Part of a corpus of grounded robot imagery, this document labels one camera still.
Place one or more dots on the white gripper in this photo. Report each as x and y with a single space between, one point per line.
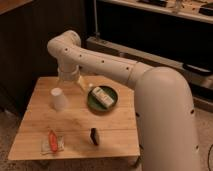
72 76

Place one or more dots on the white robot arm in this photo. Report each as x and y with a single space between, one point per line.
162 98

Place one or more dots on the black eraser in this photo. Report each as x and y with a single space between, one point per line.
94 136

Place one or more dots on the green round plate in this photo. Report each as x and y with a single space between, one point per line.
95 105

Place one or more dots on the wooden folding table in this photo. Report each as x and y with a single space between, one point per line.
118 136

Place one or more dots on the metal vertical pole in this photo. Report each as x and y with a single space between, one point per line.
97 33

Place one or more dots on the orange carrot toy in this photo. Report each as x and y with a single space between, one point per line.
53 142

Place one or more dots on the clear plastic wrapper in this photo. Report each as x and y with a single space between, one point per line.
46 148

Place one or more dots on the grey metal floor beam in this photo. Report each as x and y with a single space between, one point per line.
201 80

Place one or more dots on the white shelf with items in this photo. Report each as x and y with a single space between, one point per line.
187 9

